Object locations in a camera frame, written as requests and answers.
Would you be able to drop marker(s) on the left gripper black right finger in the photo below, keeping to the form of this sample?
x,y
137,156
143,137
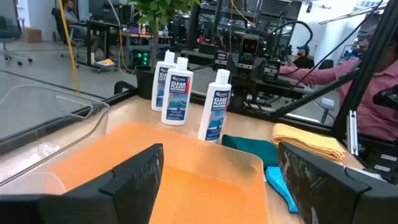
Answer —
x,y
326,199

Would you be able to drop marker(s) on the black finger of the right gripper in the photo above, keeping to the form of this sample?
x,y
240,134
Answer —
x,y
272,71
221,60

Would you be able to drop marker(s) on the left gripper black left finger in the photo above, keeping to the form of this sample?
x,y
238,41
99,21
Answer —
x,y
124,199

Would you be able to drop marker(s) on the bright blue sponge cloth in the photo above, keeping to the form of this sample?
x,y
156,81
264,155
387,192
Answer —
x,y
280,186

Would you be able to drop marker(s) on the white plastic restorer bottle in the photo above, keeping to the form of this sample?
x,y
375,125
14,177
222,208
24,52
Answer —
x,y
214,112
176,96
160,87

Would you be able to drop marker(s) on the yellow cloth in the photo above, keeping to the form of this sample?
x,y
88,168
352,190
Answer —
x,y
308,140

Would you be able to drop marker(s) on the dark green cloth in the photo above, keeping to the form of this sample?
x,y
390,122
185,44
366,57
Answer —
x,y
255,149

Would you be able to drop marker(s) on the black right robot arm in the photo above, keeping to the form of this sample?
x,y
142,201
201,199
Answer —
x,y
241,96

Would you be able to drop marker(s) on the person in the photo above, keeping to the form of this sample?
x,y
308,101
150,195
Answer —
x,y
70,14
373,102
303,59

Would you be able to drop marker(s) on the potted green plant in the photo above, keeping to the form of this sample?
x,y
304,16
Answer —
x,y
146,81

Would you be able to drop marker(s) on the orange plastic bin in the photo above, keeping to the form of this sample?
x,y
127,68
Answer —
x,y
202,193

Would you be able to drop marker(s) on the computer tower green lights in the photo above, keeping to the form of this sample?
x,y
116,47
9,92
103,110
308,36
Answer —
x,y
140,57

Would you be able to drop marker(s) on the small frosted plastic bin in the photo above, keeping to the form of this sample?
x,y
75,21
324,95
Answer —
x,y
31,185

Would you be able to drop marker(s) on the clear plastic bin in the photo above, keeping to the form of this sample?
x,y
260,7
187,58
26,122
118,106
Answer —
x,y
46,130

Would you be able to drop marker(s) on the black office desk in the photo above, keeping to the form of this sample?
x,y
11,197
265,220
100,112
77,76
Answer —
x,y
99,24

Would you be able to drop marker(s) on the cardboard box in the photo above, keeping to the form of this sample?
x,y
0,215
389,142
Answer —
x,y
32,35

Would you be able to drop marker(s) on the dark office chair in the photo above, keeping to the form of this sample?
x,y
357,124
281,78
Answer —
x,y
9,34

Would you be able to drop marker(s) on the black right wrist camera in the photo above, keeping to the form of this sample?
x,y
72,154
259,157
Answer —
x,y
249,45

